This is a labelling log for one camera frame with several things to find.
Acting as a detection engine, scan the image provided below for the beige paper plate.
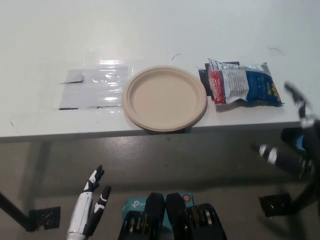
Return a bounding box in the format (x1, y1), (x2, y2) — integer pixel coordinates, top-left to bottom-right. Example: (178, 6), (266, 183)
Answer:
(121, 65), (209, 133)

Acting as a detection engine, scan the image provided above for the clear taped plastic sheet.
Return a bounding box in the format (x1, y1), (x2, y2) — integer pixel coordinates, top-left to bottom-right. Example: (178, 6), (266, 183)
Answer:
(52, 58), (136, 111)

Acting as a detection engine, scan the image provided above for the sunflower seed bag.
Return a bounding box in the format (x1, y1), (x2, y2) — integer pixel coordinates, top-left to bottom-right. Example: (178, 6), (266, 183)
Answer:
(207, 58), (286, 107)

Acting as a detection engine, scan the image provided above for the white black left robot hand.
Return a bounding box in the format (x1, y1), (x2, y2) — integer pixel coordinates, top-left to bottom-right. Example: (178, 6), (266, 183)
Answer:
(66, 164), (112, 240)

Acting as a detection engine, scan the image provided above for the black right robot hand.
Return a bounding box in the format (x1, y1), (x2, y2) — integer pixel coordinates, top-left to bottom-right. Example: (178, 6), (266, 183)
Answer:
(250, 81), (320, 181)

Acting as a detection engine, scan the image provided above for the black slanted table leg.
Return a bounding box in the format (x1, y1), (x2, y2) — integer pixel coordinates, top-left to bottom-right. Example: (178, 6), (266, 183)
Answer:
(292, 174), (320, 216)
(0, 191), (36, 232)

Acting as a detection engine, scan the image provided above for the teal router box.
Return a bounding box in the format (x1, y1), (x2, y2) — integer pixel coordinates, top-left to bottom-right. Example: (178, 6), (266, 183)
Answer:
(121, 191), (195, 226)

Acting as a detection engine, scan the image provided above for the black and blue object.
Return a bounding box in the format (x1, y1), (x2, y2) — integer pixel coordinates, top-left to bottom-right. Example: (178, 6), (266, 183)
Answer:
(281, 127), (307, 152)

